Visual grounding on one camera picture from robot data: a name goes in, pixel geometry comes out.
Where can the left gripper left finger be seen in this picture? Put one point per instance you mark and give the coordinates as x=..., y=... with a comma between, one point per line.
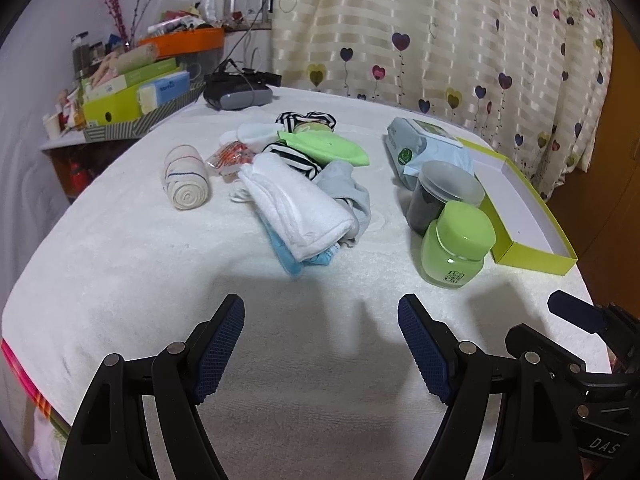
x=109, y=438

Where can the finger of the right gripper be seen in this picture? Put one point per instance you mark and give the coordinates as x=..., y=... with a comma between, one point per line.
x=560, y=354
x=587, y=317

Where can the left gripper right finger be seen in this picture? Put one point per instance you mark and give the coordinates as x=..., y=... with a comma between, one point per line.
x=531, y=440

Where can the blue face mask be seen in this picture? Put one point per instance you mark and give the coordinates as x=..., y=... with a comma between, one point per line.
x=291, y=266

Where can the white towel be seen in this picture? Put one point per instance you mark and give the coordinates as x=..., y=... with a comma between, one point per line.
x=307, y=219

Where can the grey sock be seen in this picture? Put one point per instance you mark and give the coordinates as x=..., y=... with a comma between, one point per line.
x=336, y=180

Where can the beige bandage cloth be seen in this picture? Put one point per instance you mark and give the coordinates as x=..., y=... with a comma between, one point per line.
x=185, y=178

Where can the black white striped sock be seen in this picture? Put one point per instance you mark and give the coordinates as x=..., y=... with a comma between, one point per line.
x=292, y=120
x=295, y=159

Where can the white cotton pads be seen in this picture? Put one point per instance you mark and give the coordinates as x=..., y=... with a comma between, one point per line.
x=254, y=135

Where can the green rabbit pattern towel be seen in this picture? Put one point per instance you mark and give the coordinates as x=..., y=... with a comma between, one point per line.
x=312, y=127

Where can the green white shallow box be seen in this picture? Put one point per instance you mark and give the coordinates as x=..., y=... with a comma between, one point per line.
x=527, y=234

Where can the wooden wardrobe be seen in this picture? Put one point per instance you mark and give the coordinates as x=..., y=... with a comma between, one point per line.
x=599, y=209

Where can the green lidded jar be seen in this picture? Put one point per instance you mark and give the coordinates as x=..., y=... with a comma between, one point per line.
x=455, y=245

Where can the dark jar clear lid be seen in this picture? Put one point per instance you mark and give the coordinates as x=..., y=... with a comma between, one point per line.
x=439, y=183

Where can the wet wipes pack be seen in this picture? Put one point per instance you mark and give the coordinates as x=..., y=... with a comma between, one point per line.
x=411, y=142

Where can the white table blanket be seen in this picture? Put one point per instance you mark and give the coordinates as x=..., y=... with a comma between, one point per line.
x=321, y=384

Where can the heart pattern curtain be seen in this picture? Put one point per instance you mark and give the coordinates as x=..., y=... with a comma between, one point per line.
x=529, y=77

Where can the side shelf table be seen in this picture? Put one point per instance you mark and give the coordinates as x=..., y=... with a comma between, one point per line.
x=77, y=163

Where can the striped tray box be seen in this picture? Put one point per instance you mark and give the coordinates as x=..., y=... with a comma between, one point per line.
x=135, y=129

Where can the lime green box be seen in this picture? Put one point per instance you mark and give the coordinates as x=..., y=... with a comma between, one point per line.
x=122, y=106

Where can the blue tissue pack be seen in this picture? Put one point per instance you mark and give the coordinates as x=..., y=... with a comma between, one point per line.
x=162, y=90

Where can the green white long box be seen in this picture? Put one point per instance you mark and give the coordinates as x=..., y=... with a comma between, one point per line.
x=132, y=78

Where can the black grey VR headset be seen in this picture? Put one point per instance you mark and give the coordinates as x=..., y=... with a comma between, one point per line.
x=224, y=91

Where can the orange storage bin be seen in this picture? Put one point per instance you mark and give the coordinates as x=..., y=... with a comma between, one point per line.
x=186, y=42

